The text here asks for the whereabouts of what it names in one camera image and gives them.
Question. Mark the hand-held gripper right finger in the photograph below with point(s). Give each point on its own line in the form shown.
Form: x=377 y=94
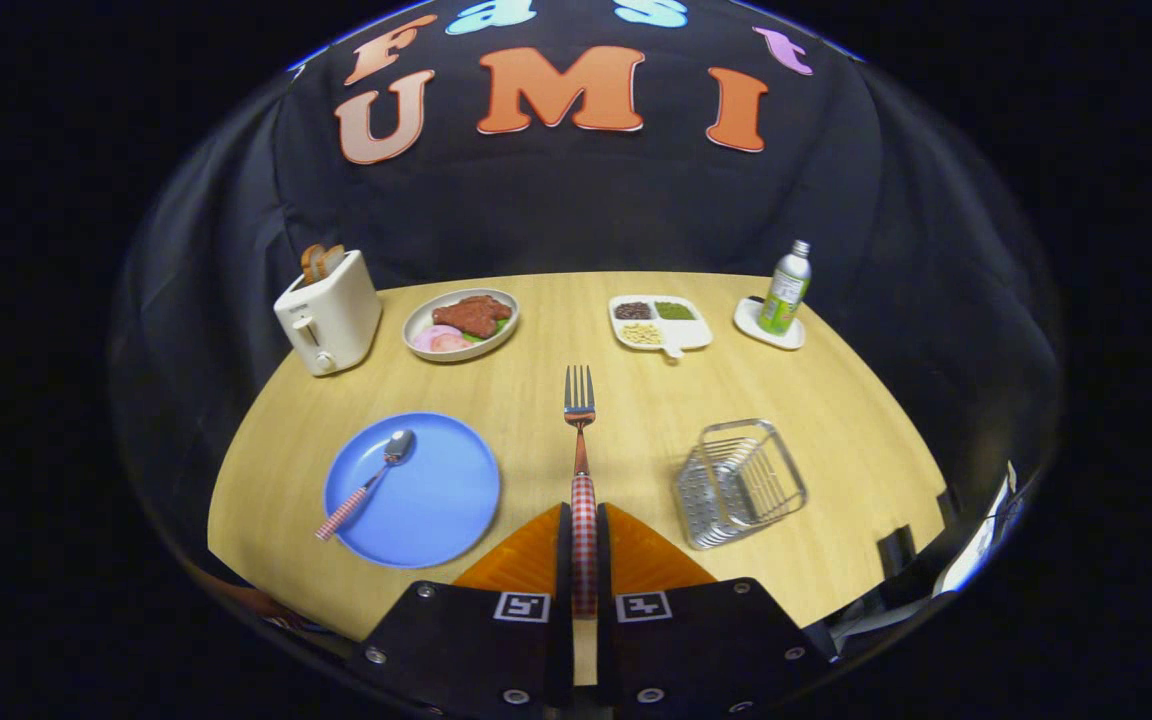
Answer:
x=696 y=640

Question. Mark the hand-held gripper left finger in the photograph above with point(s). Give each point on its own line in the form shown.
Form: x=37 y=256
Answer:
x=476 y=640

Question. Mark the blue plate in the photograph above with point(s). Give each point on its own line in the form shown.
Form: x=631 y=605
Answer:
x=436 y=500

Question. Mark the pink ham slices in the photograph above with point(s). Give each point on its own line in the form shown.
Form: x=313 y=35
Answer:
x=436 y=340

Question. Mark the white divided dish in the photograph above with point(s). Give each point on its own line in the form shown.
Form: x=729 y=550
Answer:
x=691 y=332

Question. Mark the pile of yellow beans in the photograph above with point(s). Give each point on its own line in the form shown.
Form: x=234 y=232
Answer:
x=642 y=333

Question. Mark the green lettuce leaf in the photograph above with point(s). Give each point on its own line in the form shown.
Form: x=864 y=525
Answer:
x=496 y=328

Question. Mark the small white square saucer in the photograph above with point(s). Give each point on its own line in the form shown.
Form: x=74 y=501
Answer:
x=751 y=322

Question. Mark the round white food plate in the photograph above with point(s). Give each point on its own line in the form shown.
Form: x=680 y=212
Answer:
x=421 y=320

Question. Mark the brown steak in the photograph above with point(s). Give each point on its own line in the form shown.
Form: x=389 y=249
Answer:
x=471 y=314

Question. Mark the pile of green beans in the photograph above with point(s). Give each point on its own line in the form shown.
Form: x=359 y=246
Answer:
x=674 y=310

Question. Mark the pile of dark red beans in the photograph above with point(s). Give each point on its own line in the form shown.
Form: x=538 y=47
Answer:
x=633 y=310

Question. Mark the white toaster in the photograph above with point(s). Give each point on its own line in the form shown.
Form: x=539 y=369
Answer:
x=331 y=315

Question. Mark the silver bottle with green label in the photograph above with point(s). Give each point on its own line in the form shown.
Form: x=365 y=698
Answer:
x=784 y=290

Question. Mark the toasted bread slice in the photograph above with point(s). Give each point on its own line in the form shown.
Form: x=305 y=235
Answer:
x=311 y=263
x=332 y=258

